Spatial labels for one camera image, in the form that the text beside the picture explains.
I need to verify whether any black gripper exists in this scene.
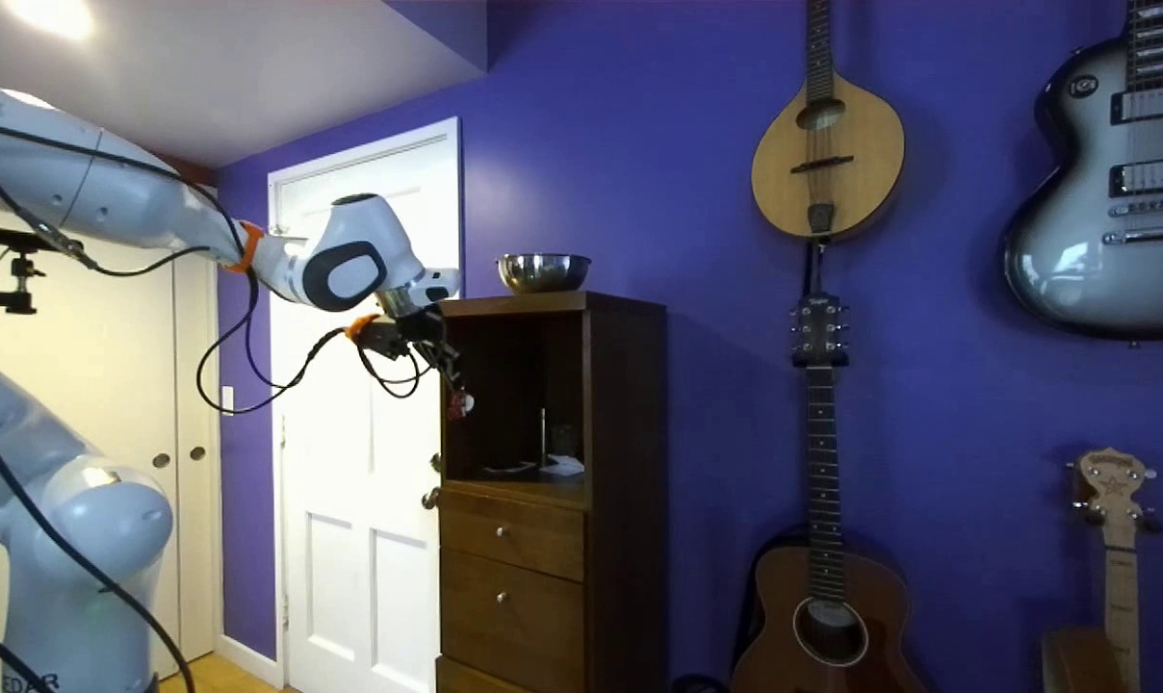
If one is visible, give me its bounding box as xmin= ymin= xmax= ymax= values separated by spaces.
xmin=359 ymin=308 xmax=475 ymax=393

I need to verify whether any brown wooden shelf cabinet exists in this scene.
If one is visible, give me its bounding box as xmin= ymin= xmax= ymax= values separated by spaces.
xmin=432 ymin=288 xmax=674 ymax=693

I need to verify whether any metal bowl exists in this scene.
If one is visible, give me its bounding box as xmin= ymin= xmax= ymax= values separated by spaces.
xmin=493 ymin=252 xmax=598 ymax=298

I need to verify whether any small white object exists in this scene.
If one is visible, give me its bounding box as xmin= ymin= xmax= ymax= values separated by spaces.
xmin=534 ymin=447 xmax=593 ymax=480

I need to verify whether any white panel door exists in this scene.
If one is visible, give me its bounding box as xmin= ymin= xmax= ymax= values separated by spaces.
xmin=267 ymin=117 xmax=466 ymax=693

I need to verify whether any cream closet door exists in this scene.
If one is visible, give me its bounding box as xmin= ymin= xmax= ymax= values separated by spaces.
xmin=168 ymin=254 xmax=227 ymax=666
xmin=0 ymin=248 xmax=185 ymax=686

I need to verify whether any brown acoustic guitar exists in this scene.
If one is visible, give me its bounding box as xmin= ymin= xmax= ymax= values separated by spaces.
xmin=729 ymin=288 xmax=933 ymax=693

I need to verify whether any tan mandolin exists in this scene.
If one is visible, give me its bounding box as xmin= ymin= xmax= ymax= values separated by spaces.
xmin=747 ymin=0 xmax=907 ymax=248

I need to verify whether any black tripod stand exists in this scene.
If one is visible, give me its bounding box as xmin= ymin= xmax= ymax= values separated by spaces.
xmin=0 ymin=220 xmax=59 ymax=319

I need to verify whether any recessed ceiling light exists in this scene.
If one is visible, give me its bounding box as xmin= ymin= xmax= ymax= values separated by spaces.
xmin=0 ymin=0 xmax=95 ymax=41

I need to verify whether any orange strap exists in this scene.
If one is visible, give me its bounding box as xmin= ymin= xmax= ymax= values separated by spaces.
xmin=230 ymin=225 xmax=268 ymax=278

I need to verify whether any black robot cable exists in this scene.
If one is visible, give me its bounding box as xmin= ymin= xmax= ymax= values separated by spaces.
xmin=0 ymin=113 xmax=438 ymax=693

